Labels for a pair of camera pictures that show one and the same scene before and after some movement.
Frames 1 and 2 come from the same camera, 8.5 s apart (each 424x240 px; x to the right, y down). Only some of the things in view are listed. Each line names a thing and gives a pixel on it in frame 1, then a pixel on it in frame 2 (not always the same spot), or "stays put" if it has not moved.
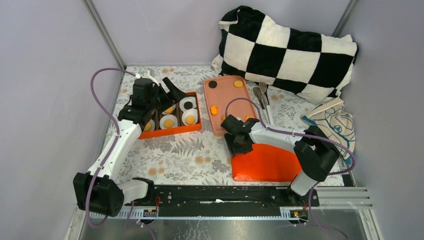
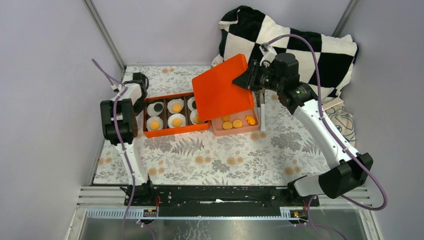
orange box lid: x=266 y=162 -> x=214 y=93
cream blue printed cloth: x=332 y=119 stays put
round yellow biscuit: x=169 y=110 -> x=176 y=108
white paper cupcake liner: x=168 y=121 -> x=173 y=116
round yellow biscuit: x=190 y=120 -> x=197 y=120
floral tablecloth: x=203 y=162 stays put
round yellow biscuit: x=148 y=127 -> x=154 y=125
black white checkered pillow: x=314 y=65 stays put
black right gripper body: x=235 y=146 -> x=266 y=79
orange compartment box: x=185 y=116 stays put
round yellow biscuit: x=168 y=123 -> x=176 y=122
